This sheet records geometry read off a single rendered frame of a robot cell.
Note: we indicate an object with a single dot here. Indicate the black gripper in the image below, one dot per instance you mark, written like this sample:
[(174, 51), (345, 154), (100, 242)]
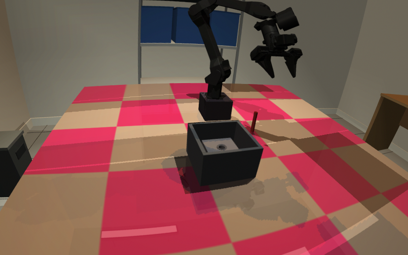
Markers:
[(262, 55)]

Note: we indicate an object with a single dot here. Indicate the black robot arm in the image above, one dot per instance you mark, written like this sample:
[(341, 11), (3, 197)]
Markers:
[(220, 68)]

